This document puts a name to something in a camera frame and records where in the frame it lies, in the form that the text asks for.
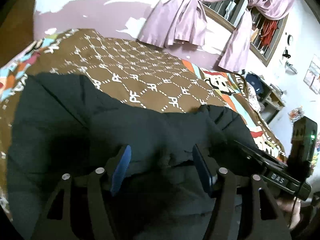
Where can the floral cloth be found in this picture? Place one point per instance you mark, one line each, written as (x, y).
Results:
(253, 101)

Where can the person's right hand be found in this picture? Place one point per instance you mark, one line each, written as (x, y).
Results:
(287, 207)

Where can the pink tied curtain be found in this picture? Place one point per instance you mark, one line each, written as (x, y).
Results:
(175, 17)
(237, 47)

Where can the wooden headboard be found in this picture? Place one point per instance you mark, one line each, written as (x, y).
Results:
(17, 30)

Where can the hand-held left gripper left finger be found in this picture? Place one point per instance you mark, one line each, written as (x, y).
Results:
(121, 170)

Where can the beige shelf desk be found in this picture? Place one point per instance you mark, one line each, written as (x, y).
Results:
(271, 102)

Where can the barred window with brown frame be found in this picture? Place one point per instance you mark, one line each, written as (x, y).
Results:
(225, 7)

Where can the brown printed blanket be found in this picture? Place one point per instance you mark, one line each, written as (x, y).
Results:
(125, 67)

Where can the round wall clock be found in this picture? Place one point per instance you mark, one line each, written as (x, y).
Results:
(290, 40)

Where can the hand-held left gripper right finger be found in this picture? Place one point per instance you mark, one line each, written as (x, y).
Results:
(202, 170)

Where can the red hanging cloth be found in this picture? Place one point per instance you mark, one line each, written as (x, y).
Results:
(268, 33)

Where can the black padded jacket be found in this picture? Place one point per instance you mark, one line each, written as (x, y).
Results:
(62, 120)

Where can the dark blue cap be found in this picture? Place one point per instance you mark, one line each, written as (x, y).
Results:
(253, 82)

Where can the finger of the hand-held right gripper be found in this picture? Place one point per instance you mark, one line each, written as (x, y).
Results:
(270, 167)
(260, 153)

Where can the wall poster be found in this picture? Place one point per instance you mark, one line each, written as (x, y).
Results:
(311, 80)
(315, 65)

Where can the colourful wall sticker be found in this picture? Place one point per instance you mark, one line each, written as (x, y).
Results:
(295, 115)

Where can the black wall gadget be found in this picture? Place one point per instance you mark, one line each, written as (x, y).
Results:
(287, 54)

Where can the small wall rack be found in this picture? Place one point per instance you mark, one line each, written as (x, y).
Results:
(291, 67)

